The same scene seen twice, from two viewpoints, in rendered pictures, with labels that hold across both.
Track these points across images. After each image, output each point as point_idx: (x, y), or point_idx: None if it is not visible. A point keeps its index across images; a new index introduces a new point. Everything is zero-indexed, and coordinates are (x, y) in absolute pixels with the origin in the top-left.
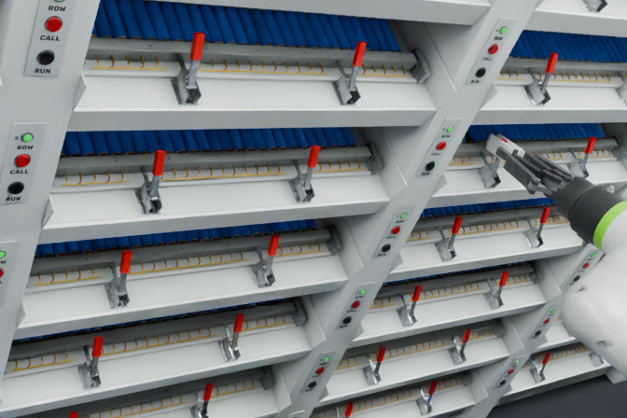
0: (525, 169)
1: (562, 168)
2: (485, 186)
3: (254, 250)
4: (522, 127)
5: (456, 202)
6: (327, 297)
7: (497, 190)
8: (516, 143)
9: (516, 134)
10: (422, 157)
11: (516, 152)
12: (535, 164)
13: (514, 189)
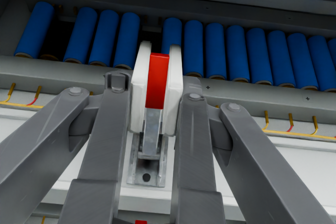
0: (8, 153)
1: (299, 192)
2: (127, 177)
3: None
4: (323, 63)
5: (59, 200)
6: None
7: (166, 197)
8: (280, 89)
9: (299, 75)
10: None
11: (120, 83)
12: (177, 143)
13: (231, 204)
